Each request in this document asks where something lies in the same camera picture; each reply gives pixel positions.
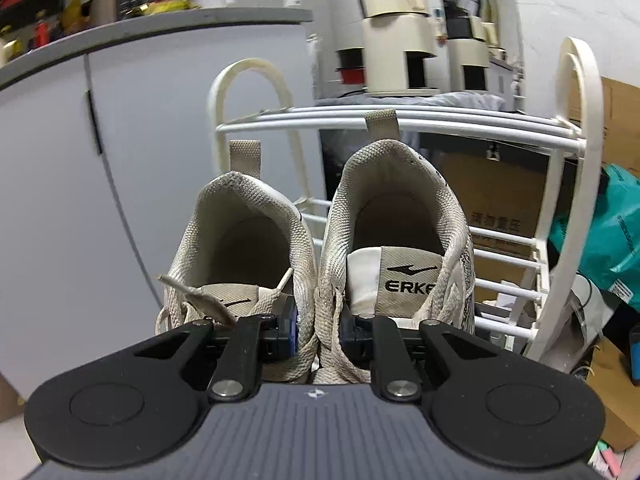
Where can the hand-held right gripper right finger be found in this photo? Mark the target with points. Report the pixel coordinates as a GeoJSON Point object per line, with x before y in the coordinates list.
{"type": "Point", "coordinates": [349, 335]}

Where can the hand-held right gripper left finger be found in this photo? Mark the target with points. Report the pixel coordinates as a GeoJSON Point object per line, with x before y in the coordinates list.
{"type": "Point", "coordinates": [289, 330]}

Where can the beige printed lace-up sneaker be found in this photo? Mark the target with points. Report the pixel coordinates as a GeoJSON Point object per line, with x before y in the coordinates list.
{"type": "Point", "coordinates": [240, 240]}
{"type": "Point", "coordinates": [390, 185]}

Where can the white shoe rack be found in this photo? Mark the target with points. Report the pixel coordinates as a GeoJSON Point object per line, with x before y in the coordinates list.
{"type": "Point", "coordinates": [582, 110]}

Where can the printed cardboard box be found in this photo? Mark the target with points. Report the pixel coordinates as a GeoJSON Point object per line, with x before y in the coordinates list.
{"type": "Point", "coordinates": [495, 195]}

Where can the white cabinet with brown plinth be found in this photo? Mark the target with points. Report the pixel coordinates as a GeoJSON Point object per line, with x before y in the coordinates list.
{"type": "Point", "coordinates": [175, 135]}

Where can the black and red spool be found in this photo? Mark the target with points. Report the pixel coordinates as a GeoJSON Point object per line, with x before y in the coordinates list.
{"type": "Point", "coordinates": [350, 67]}

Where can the brown paper bag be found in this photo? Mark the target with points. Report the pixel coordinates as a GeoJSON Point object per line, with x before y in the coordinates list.
{"type": "Point", "coordinates": [615, 375]}

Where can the teal plastic bag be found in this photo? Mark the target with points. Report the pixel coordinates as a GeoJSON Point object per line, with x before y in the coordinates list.
{"type": "Point", "coordinates": [600, 230]}

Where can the colourful paper stack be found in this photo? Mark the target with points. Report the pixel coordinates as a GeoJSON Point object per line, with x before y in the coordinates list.
{"type": "Point", "coordinates": [607, 460]}

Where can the beige coffee maker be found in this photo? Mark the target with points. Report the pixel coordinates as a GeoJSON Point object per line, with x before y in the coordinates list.
{"type": "Point", "coordinates": [467, 55]}
{"type": "Point", "coordinates": [397, 35]}

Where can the yellow packet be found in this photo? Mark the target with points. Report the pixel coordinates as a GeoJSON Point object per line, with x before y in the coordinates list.
{"type": "Point", "coordinates": [165, 6]}

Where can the plain cardboard box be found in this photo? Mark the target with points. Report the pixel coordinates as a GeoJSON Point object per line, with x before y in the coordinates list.
{"type": "Point", "coordinates": [622, 120]}

